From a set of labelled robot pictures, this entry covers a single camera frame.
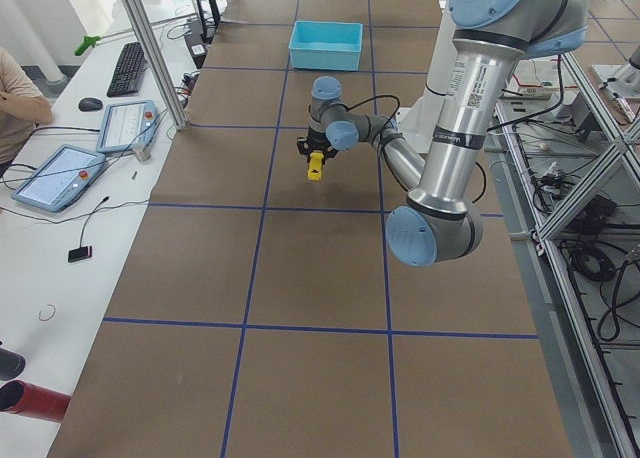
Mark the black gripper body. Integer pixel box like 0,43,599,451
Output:
304,127,336,157

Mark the yellow beetle toy car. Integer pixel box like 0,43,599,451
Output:
307,151,325,182

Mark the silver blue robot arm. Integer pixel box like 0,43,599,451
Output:
297,0,589,266

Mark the light blue plastic bin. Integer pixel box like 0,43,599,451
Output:
289,20,363,71

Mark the far teach pendant tablet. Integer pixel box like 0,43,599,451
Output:
96,100,158,154

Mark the teach pendant tablet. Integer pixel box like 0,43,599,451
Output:
12,144,106,213
96,100,158,154

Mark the black keyboard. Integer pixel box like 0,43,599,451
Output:
106,42,146,98

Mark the black computer mouse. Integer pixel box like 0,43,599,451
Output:
77,97,103,112

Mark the small black red device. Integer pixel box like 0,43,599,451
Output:
67,245,93,263

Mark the near teach pendant tablet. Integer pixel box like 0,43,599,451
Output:
12,144,106,213

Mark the seated person beige shirt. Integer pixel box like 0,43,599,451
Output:
1,48,53,175

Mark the rubber band loop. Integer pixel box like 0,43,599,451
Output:
37,304,57,322

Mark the black cylinder tube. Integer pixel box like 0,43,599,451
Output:
0,348,26,381

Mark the red cylinder tube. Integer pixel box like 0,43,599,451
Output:
1,380,71,423

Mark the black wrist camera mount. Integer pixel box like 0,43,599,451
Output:
296,137,312,158

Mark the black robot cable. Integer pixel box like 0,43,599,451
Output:
344,94,489,204

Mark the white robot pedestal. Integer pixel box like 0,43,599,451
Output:
397,0,457,154

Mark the aluminium frame post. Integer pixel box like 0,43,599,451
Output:
121,0,187,131

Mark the green handled tool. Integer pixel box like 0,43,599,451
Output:
74,35,101,57

